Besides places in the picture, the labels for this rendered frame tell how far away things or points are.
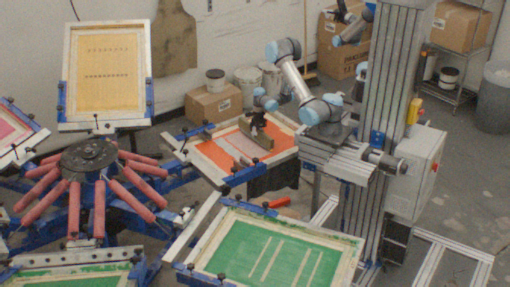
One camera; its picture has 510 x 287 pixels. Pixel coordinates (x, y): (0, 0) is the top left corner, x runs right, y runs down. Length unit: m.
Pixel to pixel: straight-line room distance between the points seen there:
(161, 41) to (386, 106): 2.73
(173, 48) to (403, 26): 2.94
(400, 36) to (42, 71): 3.12
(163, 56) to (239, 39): 0.97
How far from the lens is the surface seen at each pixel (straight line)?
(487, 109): 5.83
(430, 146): 3.19
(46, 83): 4.94
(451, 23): 5.86
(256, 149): 3.46
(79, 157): 2.90
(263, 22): 5.93
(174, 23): 5.20
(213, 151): 3.45
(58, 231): 3.07
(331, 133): 3.05
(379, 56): 2.95
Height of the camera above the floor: 2.91
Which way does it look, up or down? 34 degrees down
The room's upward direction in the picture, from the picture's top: 1 degrees clockwise
